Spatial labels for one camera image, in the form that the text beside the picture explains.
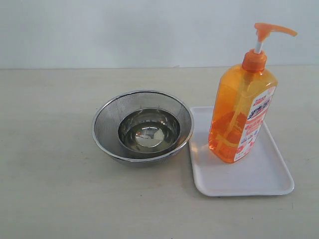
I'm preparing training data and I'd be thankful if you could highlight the orange dish soap pump bottle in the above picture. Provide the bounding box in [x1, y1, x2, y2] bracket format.
[208, 23, 297, 163]

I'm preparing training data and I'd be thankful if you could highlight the small stainless steel bowl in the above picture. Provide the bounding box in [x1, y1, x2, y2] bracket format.
[118, 108, 181, 159]

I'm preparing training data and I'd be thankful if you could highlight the steel mesh colander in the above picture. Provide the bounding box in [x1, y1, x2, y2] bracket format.
[92, 90, 194, 167]

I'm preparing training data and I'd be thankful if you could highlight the white rectangular plastic tray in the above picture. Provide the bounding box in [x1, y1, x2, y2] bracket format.
[189, 107, 295, 197]

